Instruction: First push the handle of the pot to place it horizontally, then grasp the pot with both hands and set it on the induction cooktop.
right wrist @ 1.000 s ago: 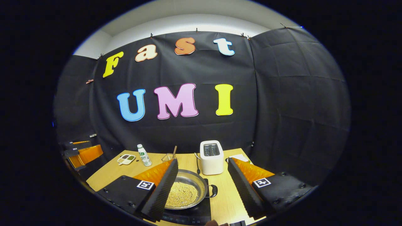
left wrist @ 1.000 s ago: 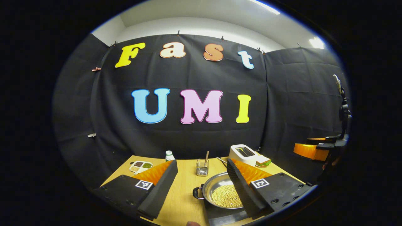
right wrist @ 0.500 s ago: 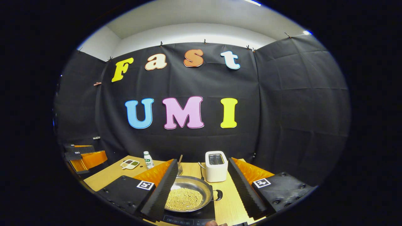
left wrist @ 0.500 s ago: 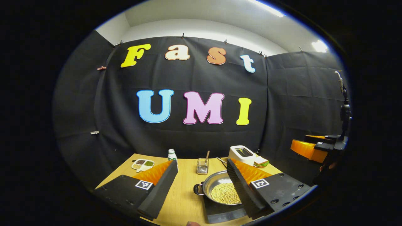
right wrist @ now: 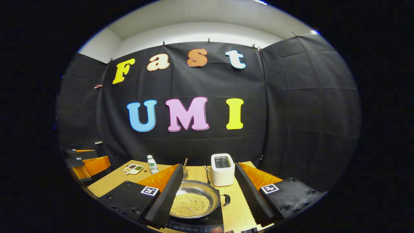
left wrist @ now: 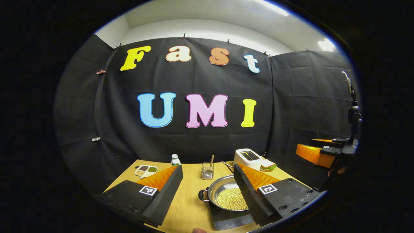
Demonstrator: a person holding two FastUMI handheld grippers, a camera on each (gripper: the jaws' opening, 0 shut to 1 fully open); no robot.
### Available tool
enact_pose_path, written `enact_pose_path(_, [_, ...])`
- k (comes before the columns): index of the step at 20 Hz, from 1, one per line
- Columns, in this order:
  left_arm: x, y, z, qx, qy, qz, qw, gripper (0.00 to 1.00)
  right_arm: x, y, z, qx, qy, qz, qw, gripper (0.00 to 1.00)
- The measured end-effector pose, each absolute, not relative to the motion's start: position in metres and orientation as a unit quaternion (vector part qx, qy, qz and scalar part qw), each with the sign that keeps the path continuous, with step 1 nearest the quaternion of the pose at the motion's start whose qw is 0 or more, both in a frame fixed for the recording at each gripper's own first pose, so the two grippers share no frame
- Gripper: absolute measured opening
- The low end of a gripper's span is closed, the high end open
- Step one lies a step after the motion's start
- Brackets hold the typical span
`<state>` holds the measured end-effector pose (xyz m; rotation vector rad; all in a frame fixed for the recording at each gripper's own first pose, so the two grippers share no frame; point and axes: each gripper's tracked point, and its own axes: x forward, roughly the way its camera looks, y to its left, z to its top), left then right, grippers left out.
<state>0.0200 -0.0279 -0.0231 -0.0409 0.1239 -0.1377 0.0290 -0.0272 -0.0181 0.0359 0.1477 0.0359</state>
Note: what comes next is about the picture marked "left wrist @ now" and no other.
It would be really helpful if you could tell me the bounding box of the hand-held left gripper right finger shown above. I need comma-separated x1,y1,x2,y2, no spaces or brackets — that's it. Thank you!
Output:
233,163,324,227

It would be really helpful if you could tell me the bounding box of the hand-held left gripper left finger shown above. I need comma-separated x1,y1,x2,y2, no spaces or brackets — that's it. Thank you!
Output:
97,164,184,228

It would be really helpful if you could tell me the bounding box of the steel pot with soybeans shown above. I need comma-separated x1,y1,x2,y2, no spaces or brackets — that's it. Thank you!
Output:
198,175,251,212

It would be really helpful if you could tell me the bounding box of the black induction cooktop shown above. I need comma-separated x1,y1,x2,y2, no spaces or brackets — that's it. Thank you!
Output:
209,201,256,231

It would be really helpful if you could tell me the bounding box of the divided dish of beans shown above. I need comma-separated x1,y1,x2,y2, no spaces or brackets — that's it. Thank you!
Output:
135,164,158,179

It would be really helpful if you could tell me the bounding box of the sandwich with lettuce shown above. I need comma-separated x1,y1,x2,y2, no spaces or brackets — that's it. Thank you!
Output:
260,159,277,172

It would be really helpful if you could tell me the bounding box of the white toaster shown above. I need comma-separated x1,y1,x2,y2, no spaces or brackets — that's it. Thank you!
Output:
234,148,263,171

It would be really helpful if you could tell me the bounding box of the small clear utensil holder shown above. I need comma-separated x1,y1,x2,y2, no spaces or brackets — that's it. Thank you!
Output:
201,162,214,180

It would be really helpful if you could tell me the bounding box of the square ceiling light panel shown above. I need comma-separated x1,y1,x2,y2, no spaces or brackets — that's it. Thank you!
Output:
318,38,337,52

